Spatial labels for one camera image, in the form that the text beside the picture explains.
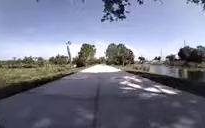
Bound large green tree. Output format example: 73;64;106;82
105;42;136;67

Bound palm tree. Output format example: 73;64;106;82
65;40;74;69

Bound grey asphalt road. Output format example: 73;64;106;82
0;64;205;128

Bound overhanging tree branches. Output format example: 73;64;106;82
35;0;205;23

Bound pole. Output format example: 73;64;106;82
160;47;164;63

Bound row of bushes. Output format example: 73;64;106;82
0;54;71;69

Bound grass verge strip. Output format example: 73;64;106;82
118;64;205;100

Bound pond water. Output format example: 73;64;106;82
149;63;205;84

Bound grass field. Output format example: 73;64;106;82
0;63;81;101

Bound dark tree clump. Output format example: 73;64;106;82
177;45;205;64

